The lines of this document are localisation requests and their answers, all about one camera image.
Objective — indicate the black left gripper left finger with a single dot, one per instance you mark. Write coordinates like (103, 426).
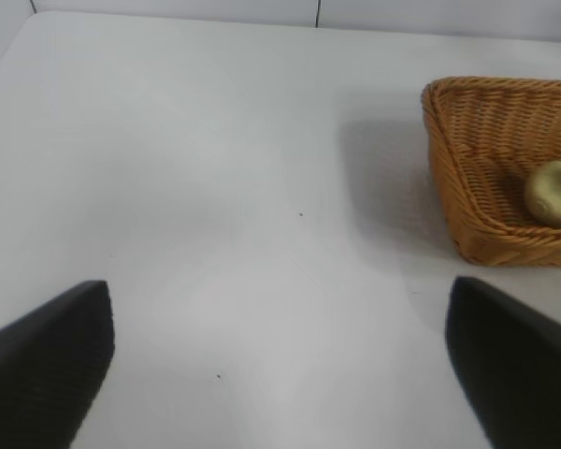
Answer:
(37, 365)

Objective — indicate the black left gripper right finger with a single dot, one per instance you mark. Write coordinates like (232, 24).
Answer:
(519, 365)

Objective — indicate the pale yellow egg yolk pastry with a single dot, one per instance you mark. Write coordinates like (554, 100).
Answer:
(554, 194)

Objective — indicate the brown woven wicker basket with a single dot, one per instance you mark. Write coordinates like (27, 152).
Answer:
(486, 140)

